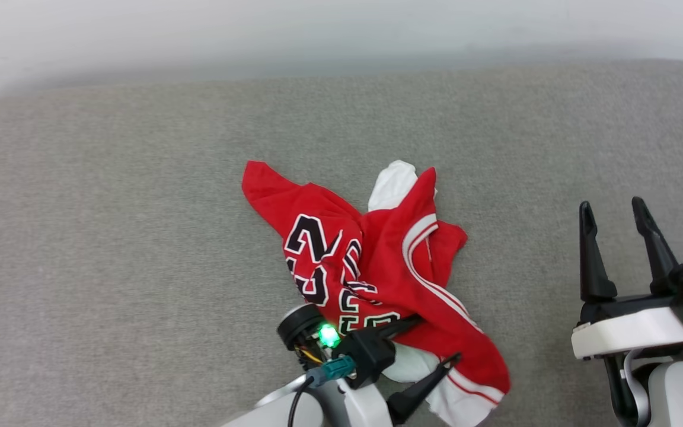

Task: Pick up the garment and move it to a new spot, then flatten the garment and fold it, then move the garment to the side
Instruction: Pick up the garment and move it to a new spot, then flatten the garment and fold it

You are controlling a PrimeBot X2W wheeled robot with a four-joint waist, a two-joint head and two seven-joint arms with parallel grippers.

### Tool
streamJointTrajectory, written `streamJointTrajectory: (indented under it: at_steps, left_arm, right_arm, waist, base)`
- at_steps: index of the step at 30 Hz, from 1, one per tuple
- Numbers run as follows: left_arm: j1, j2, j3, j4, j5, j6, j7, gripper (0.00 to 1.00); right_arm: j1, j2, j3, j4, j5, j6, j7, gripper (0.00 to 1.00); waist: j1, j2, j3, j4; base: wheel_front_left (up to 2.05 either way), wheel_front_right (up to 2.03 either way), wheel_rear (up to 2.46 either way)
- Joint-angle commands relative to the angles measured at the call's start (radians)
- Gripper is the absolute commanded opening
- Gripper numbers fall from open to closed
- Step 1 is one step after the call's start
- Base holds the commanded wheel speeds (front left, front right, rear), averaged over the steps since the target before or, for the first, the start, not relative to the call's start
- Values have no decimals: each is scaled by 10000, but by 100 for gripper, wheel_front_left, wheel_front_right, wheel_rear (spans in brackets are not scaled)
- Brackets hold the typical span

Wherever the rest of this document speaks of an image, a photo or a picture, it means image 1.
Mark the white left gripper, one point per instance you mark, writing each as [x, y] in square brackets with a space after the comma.
[368, 409]

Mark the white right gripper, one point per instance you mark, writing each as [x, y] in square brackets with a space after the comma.
[632, 329]

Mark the red basketball jersey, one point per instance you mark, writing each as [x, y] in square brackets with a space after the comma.
[389, 267]

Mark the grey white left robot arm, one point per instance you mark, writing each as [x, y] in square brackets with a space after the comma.
[332, 410]

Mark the black round motor green light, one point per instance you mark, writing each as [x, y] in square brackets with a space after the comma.
[297, 323]

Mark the grey fabric sofa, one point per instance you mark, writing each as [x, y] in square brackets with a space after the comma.
[140, 237]

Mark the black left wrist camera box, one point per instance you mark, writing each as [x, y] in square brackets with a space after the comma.
[371, 356]

